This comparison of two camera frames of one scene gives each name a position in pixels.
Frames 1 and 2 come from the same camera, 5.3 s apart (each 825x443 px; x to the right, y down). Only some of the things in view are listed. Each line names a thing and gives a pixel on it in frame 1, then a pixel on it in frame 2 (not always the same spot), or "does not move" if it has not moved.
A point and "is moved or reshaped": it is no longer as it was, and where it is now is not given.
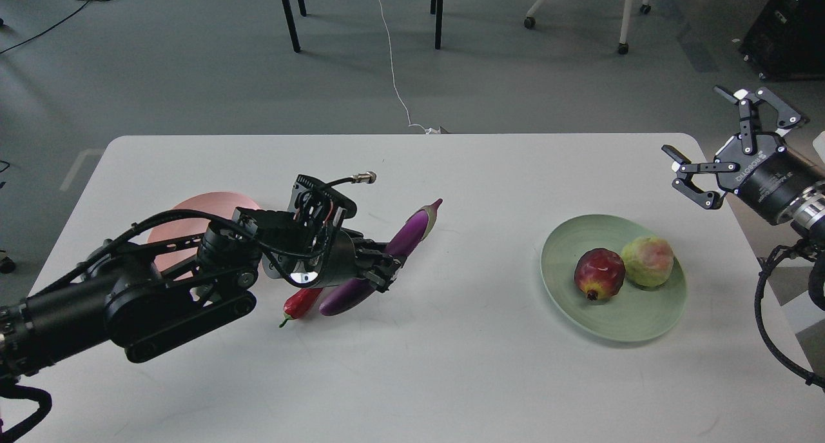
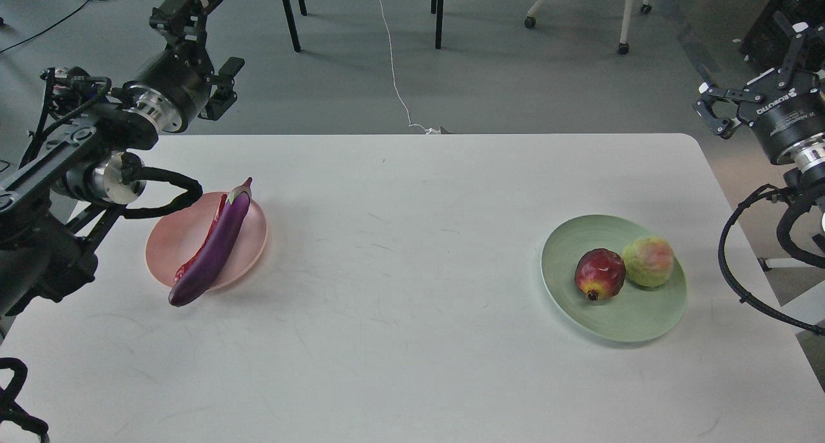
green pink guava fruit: (648, 260) does not move
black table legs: (292, 27) does not move
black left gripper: (337, 262) → (173, 88)
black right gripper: (764, 179) → (786, 109)
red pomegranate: (599, 273) does not move
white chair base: (530, 21) does not move
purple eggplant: (407, 239) is moved or reshaped
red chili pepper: (298, 302) is moved or reshaped
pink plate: (176, 227) does not move
